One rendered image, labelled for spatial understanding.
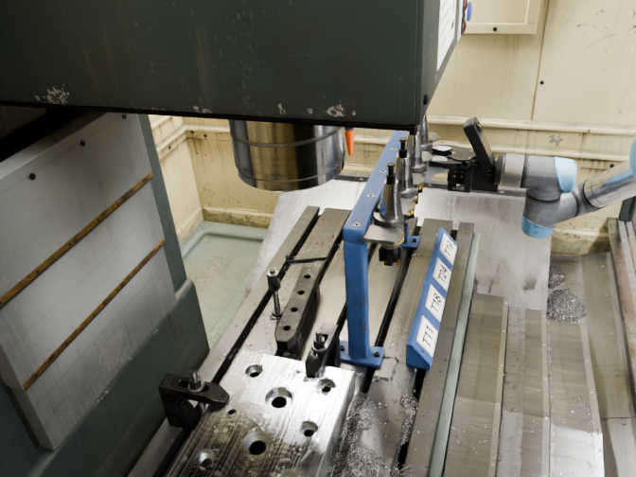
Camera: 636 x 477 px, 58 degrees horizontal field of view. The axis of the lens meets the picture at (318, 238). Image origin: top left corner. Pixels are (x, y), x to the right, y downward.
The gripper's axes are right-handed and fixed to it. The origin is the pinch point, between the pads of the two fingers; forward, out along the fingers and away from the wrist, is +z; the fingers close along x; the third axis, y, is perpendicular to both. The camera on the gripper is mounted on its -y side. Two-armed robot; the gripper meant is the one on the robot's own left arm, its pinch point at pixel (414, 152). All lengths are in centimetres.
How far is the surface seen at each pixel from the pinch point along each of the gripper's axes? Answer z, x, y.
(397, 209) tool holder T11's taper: -2.7, -34.4, -4.3
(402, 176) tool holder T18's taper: -1.7, -23.8, -5.7
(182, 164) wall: 91, 42, 32
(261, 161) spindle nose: 10, -62, -25
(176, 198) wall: 91, 34, 42
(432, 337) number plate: -10.7, -31.9, 27.0
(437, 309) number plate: -10.6, -22.8, 26.7
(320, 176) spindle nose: 3, -59, -22
